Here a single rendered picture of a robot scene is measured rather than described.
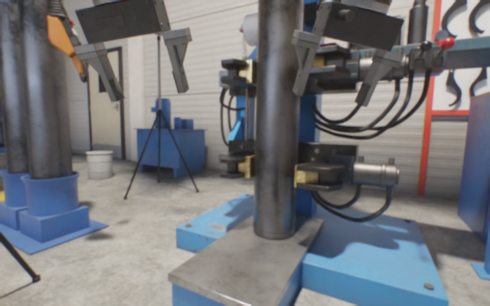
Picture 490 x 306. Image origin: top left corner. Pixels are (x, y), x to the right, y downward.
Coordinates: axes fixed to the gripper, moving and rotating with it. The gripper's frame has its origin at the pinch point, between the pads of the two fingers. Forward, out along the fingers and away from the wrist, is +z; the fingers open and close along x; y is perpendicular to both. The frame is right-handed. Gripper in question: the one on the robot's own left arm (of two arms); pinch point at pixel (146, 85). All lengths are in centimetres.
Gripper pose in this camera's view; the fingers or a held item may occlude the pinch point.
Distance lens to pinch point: 50.8
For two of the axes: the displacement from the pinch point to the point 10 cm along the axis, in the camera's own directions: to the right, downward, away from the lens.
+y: 0.9, -5.0, 8.6
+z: 1.4, 8.6, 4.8
